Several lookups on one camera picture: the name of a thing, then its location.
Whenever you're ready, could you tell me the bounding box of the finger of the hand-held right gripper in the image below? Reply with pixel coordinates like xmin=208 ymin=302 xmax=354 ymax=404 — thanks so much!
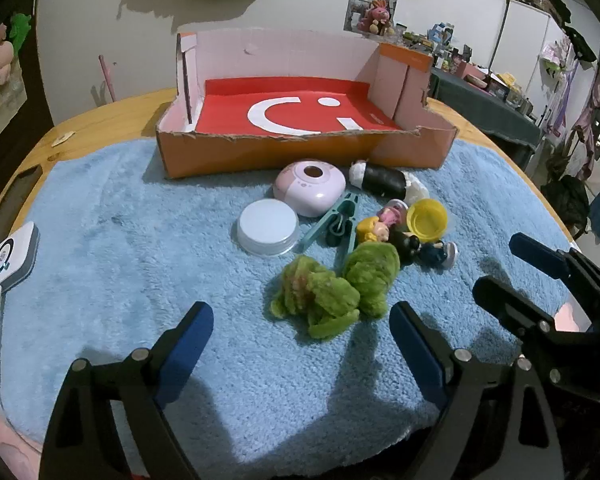
xmin=472 ymin=275 xmax=556 ymax=341
xmin=509 ymin=232 xmax=596 ymax=286

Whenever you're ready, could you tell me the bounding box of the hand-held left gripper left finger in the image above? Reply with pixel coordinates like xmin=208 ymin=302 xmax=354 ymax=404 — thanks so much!
xmin=39 ymin=301 xmax=215 ymax=480

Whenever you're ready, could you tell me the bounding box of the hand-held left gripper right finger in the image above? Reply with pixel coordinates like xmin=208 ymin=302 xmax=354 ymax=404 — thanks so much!
xmin=389 ymin=301 xmax=571 ymax=480

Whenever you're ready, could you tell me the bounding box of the green plush toy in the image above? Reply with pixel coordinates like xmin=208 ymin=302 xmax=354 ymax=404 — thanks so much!
xmin=342 ymin=242 xmax=401 ymax=318
xmin=270 ymin=255 xmax=362 ymax=339

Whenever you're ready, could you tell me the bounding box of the black toy figure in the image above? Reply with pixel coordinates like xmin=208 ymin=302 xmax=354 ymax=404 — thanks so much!
xmin=390 ymin=230 xmax=460 ymax=270

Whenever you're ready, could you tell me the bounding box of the yellow plastic cup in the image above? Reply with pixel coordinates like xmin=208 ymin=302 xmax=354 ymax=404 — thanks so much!
xmin=406 ymin=198 xmax=450 ymax=239

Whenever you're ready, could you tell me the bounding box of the yellow-haired doll figure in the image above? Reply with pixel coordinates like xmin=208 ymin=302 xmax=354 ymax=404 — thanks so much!
xmin=356 ymin=199 xmax=410 ymax=246

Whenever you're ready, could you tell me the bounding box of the white round lid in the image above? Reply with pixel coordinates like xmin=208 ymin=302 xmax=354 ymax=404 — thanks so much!
xmin=236 ymin=198 xmax=299 ymax=257

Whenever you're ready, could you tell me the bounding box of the teal clothespin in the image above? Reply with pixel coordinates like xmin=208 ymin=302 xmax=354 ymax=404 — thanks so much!
xmin=296 ymin=192 xmax=361 ymax=271

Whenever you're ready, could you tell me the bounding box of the black and white sushi plush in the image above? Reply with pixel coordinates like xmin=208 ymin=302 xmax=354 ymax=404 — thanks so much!
xmin=349 ymin=159 xmax=431 ymax=206

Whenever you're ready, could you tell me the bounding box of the pink round device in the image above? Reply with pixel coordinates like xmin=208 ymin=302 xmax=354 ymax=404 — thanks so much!
xmin=272 ymin=159 xmax=347 ymax=218

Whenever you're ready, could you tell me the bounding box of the orange cardboard box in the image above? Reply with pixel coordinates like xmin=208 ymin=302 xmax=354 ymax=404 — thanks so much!
xmin=155 ymin=29 xmax=458 ymax=181

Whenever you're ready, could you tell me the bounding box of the person's right hand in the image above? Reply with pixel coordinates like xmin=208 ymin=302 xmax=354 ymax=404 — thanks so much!
xmin=555 ymin=304 xmax=592 ymax=333

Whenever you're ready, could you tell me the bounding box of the black backpack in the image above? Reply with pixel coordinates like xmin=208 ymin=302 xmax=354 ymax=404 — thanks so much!
xmin=542 ymin=175 xmax=592 ymax=238

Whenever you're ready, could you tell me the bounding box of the blue fluffy mat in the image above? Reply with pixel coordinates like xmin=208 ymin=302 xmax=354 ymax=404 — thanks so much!
xmin=0 ymin=137 xmax=583 ymax=467

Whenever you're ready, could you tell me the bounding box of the green-clothed table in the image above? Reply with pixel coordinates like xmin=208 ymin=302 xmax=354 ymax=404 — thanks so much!
xmin=427 ymin=67 xmax=543 ymax=168

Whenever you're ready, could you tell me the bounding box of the purple curtain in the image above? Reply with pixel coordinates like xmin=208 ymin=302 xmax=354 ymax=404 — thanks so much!
xmin=555 ymin=35 xmax=600 ymax=181

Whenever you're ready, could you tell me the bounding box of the white square device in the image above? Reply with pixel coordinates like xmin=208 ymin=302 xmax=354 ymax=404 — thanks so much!
xmin=0 ymin=221 xmax=41 ymax=298

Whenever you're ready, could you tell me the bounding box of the clutter of small boxes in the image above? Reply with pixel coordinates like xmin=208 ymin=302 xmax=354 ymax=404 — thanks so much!
xmin=395 ymin=22 xmax=536 ymax=111

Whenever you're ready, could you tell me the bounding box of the white fabric wardrobe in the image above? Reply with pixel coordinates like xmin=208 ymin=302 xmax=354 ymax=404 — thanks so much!
xmin=490 ymin=0 xmax=588 ymax=106

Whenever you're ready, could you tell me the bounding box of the black phone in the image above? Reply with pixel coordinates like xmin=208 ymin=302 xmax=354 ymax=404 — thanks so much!
xmin=7 ymin=164 xmax=45 ymax=196

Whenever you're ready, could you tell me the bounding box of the pink stick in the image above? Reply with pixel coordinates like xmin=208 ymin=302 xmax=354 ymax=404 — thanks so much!
xmin=98 ymin=55 xmax=118 ymax=103

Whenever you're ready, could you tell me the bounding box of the pink rabbit plush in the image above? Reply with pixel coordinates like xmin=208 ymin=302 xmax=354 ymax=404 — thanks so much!
xmin=358 ymin=0 xmax=393 ymax=36

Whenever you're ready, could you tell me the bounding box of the hanging paper bag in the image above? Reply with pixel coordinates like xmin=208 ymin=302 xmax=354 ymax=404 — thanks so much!
xmin=0 ymin=55 xmax=28 ymax=136

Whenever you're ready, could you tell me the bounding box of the pink pig plush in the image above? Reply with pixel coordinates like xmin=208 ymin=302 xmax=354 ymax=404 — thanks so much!
xmin=0 ymin=37 xmax=16 ymax=83

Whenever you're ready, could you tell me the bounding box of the green wall plush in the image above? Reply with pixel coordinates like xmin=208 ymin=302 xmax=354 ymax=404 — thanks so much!
xmin=9 ymin=12 xmax=33 ymax=46

